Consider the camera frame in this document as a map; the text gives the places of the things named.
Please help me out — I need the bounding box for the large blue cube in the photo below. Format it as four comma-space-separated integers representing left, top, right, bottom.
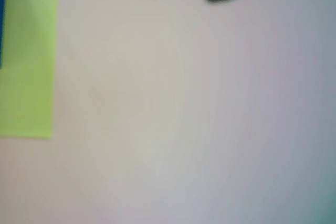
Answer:
0, 0, 8, 70

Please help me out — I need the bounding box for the green paper square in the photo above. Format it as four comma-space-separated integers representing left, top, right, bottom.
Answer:
0, 0, 60, 140

